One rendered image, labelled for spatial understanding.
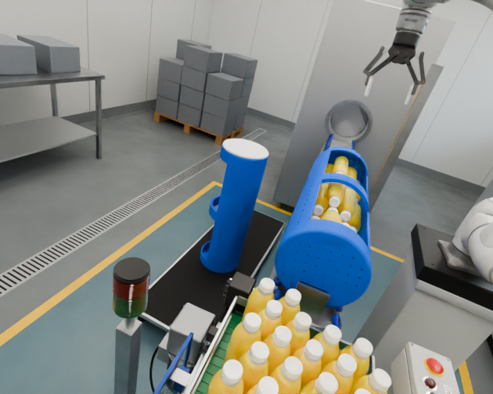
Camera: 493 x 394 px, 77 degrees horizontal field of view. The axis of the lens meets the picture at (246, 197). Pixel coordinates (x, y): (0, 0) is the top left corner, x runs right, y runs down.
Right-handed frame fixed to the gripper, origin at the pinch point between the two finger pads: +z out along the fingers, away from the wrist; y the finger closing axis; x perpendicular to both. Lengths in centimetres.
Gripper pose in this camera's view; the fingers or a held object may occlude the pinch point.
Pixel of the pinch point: (386, 98)
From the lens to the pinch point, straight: 123.3
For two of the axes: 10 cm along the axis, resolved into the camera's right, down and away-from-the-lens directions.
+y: 8.3, 3.5, -4.4
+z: -1.9, 9.1, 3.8
